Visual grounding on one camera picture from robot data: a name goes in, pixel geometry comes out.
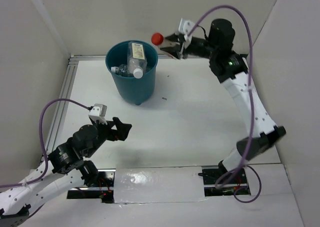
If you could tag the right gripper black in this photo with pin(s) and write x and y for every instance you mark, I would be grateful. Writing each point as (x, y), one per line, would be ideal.
(174, 51)

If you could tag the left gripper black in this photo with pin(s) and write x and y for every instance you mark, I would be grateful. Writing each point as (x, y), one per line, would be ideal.
(122, 131)

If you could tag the red cap red label bottle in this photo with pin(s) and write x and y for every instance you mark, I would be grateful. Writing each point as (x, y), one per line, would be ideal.
(161, 42)

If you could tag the large clear square bottle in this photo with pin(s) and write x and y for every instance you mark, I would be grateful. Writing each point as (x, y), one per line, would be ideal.
(136, 59)

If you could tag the clear bottle front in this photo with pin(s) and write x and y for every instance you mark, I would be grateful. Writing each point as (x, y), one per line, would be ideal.
(121, 70)

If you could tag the clear bottle white cap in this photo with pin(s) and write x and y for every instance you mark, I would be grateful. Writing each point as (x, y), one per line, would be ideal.
(147, 69)

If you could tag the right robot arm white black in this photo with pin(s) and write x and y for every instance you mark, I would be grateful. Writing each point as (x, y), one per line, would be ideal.
(232, 72)

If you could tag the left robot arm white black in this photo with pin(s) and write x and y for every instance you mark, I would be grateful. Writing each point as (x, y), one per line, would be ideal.
(68, 167)

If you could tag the teal plastic bin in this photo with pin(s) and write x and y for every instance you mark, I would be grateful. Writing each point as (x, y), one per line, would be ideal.
(133, 90)

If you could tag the silver tape sheet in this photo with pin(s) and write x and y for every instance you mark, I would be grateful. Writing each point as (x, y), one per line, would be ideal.
(158, 185)

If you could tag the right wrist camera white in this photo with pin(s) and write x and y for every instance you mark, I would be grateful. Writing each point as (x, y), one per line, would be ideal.
(184, 28)

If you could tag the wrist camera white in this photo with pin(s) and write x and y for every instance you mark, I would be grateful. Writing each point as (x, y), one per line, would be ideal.
(97, 114)
(184, 28)

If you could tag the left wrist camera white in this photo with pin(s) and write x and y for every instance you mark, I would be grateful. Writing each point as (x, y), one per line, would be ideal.
(97, 114)

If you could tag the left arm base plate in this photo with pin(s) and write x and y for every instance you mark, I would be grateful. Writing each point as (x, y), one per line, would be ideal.
(102, 190)

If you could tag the aluminium frame rail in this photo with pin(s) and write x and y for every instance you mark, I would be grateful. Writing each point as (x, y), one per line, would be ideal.
(190, 120)

